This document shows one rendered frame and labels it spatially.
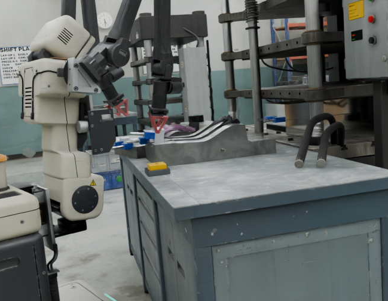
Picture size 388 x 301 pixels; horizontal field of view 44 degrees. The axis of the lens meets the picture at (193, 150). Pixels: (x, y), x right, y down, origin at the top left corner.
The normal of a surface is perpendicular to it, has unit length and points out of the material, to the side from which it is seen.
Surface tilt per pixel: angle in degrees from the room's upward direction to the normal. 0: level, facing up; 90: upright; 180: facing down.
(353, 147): 90
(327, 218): 90
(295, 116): 90
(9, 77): 90
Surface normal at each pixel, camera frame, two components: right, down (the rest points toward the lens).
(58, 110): 0.59, 0.07
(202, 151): 0.25, 0.11
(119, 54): 0.72, 0.25
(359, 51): -0.96, 0.11
